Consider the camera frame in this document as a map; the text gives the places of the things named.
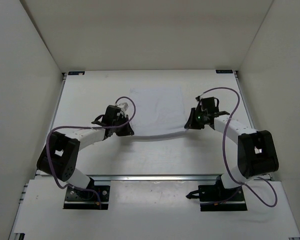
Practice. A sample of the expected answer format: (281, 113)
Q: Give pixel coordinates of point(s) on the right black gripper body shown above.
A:
(200, 122)

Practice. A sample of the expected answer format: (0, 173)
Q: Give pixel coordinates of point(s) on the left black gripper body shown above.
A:
(122, 119)

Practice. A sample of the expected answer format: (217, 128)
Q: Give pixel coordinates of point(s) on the white skirt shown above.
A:
(160, 113)

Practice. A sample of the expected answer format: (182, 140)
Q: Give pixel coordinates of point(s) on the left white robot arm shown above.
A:
(59, 156)

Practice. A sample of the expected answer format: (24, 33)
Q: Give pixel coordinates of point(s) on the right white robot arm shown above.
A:
(256, 152)

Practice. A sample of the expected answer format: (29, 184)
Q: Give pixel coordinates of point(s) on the right blue corner label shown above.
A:
(224, 71)

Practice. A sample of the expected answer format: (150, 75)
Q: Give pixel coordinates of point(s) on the blue corner label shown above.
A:
(76, 73)
(224, 71)

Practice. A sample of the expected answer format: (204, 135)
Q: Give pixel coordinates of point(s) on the left blue corner label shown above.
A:
(76, 73)

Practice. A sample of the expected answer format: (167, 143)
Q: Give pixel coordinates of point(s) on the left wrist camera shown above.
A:
(123, 106)

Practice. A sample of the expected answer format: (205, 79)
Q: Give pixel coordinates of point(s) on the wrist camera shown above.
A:
(202, 96)
(123, 106)

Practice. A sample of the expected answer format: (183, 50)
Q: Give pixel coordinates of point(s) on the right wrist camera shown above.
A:
(202, 96)

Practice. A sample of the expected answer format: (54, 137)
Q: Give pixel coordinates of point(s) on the aluminium front rail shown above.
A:
(155, 178)

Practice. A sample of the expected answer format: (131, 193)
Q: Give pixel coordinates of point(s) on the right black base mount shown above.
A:
(213, 198)

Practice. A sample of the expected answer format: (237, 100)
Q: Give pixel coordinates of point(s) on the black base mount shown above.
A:
(84, 200)
(213, 198)

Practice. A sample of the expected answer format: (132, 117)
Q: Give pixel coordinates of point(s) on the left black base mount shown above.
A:
(84, 200)

